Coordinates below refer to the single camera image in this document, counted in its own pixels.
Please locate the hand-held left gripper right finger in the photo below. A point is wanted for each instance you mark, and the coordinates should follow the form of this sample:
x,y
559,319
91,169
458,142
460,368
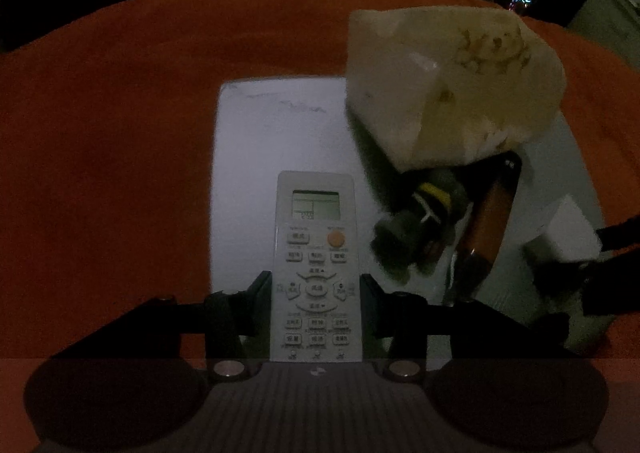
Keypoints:
x,y
371,303

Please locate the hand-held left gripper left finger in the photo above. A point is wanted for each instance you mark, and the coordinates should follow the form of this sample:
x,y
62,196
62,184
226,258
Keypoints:
x,y
261,302

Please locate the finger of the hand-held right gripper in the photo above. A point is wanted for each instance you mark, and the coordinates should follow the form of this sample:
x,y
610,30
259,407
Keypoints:
x,y
620,234
600,283

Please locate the white remote control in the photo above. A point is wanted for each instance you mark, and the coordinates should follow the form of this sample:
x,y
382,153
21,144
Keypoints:
x,y
316,263

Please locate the orange cloth on desktop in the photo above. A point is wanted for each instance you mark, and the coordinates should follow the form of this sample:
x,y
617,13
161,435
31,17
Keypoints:
x,y
125,133

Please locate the small white box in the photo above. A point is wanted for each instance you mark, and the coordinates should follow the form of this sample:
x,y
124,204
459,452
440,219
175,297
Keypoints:
x,y
567,228

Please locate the grey plush toy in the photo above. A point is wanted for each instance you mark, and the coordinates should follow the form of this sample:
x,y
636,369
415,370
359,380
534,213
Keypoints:
x,y
415,228

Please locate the white rectangular board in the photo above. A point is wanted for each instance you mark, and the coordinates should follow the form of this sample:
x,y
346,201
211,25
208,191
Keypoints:
x,y
260,133

